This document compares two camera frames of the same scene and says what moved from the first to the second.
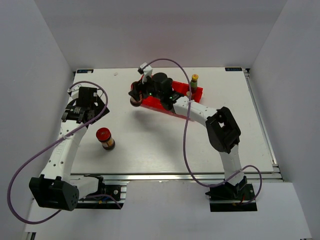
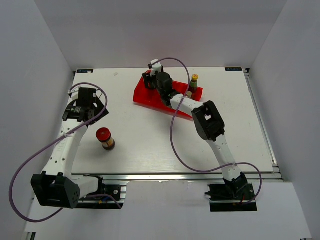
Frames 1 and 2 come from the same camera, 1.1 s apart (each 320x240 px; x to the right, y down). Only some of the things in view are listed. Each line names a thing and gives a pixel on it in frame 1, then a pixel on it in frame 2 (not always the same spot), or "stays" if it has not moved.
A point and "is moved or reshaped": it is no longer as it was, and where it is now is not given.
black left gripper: x=100 y=105 stays
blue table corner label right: x=233 y=69 stays
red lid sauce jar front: x=136 y=90 is moved or reshaped
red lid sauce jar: x=103 y=134 stays
